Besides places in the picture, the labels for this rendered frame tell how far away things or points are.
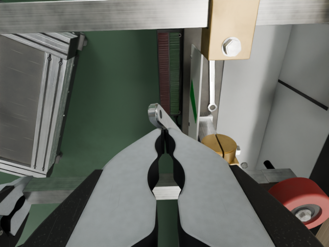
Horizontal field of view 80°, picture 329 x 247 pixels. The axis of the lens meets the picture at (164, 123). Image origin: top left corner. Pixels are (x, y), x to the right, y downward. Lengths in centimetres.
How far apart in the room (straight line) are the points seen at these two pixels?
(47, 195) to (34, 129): 84
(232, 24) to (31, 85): 96
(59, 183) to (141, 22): 27
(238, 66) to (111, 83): 81
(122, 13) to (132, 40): 85
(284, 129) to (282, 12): 32
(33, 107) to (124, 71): 48
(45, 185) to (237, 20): 36
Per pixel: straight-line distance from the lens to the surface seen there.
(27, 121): 119
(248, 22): 26
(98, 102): 123
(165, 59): 39
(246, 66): 51
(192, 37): 39
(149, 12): 25
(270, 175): 37
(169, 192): 33
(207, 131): 37
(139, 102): 118
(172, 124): 16
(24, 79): 109
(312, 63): 47
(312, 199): 34
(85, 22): 26
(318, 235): 48
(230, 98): 53
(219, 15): 24
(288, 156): 53
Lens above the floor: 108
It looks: 61 degrees down
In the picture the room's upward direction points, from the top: 178 degrees clockwise
